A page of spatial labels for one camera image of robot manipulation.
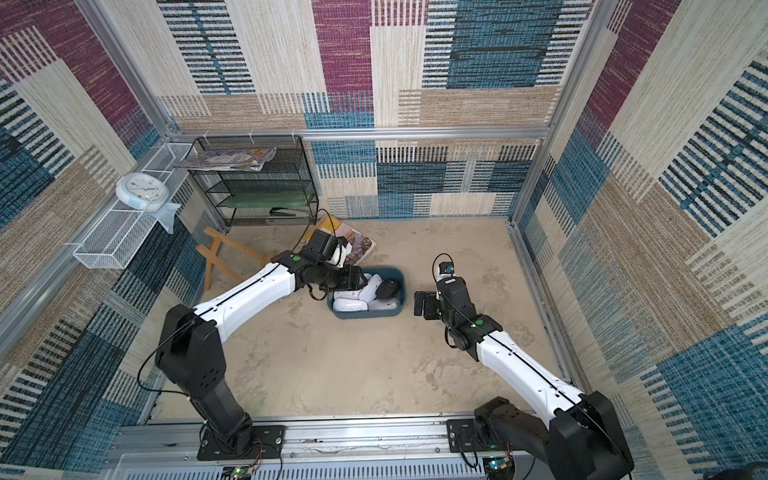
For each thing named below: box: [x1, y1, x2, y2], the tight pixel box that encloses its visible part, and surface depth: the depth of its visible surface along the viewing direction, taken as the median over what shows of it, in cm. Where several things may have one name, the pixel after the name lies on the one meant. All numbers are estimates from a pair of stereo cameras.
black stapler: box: [269, 207, 309, 217], surface depth 111 cm
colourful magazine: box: [174, 147, 277, 171], surface depth 89 cm
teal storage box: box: [327, 266, 407, 319], surface depth 98 cm
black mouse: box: [375, 278, 401, 299], surface depth 100 cm
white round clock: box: [115, 172, 169, 212], surface depth 76 cm
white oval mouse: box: [333, 298, 369, 312], surface depth 96 cm
